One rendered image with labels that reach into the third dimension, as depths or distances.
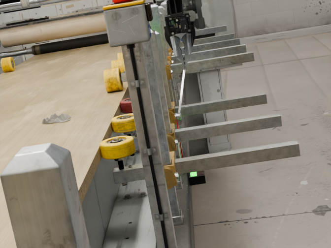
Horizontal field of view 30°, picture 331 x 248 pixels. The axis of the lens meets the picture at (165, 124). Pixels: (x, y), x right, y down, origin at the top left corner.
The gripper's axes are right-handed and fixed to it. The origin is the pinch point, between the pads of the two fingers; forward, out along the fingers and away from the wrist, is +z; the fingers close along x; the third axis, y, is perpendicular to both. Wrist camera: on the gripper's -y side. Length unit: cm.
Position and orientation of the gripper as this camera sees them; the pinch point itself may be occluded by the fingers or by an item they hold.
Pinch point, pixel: (184, 59)
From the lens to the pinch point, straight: 185.1
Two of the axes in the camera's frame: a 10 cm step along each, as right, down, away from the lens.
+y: -0.2, 2.3, -9.7
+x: 9.9, -1.5, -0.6
